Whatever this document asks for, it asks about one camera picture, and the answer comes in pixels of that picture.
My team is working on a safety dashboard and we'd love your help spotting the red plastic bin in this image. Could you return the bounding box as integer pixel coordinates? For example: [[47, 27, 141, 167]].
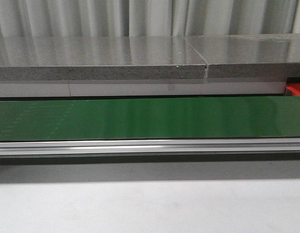
[[285, 83, 300, 96]]

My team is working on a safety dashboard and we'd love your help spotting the white pleated curtain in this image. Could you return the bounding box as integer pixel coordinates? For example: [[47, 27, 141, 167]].
[[0, 0, 300, 37]]

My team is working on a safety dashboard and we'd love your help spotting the white panel under slabs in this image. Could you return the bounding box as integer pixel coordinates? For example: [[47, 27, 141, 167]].
[[0, 82, 285, 98]]

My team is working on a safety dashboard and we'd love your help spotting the grey stone slab right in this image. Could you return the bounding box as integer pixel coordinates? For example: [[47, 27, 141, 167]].
[[184, 34, 300, 79]]

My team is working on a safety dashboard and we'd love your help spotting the aluminium conveyor side rail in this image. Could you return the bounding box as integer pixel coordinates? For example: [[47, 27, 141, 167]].
[[0, 137, 300, 158]]

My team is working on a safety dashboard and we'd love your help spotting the green conveyor belt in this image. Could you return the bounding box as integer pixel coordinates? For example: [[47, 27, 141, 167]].
[[0, 96, 300, 141]]

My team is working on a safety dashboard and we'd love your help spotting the grey stone slab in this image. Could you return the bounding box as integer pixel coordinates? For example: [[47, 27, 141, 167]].
[[0, 36, 205, 82], [184, 34, 300, 79]]

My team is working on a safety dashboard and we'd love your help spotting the grey stone slab left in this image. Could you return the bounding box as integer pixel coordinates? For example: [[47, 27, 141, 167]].
[[0, 36, 205, 82]]

